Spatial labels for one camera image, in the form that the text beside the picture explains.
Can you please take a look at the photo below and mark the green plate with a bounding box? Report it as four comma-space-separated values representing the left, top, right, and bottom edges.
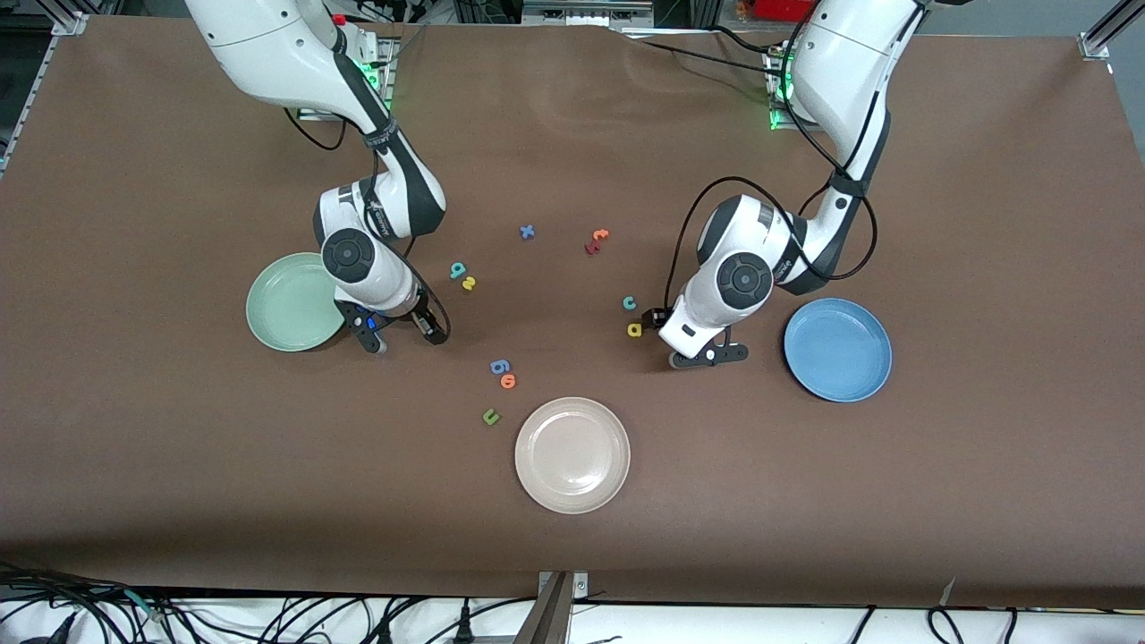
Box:
246, 252, 354, 352

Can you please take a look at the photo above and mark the beige plate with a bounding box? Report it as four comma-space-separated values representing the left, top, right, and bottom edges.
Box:
514, 397, 632, 515

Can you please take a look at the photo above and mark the blue plate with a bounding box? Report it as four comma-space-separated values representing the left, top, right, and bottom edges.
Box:
784, 298, 893, 403

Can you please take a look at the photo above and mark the brown table cover sheet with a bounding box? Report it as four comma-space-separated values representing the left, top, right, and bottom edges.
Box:
0, 13, 1145, 609

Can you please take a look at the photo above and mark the aluminium corner profile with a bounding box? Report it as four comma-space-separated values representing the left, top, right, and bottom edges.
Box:
1078, 0, 1145, 62

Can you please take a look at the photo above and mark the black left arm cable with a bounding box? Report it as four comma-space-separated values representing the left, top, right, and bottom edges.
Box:
664, 18, 879, 309

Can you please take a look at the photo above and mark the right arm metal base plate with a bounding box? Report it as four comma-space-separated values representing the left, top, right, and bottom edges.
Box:
298, 36, 399, 122

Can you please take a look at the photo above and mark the black table cable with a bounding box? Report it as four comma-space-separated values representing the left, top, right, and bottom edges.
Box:
617, 25, 793, 77
711, 25, 772, 55

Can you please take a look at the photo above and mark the grey metal frame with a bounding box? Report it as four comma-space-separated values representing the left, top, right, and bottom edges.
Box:
522, 0, 656, 30

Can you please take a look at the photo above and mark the aluminium frame profile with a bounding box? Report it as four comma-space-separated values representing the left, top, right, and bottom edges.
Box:
514, 571, 573, 644

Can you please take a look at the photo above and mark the black looped floor cable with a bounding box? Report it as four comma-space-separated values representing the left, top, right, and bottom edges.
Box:
926, 606, 967, 644

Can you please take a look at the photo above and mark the aluminium side rail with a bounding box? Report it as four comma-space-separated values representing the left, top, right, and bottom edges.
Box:
0, 11, 90, 180

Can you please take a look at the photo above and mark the black jack cable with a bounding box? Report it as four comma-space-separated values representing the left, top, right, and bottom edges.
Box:
18, 613, 77, 644

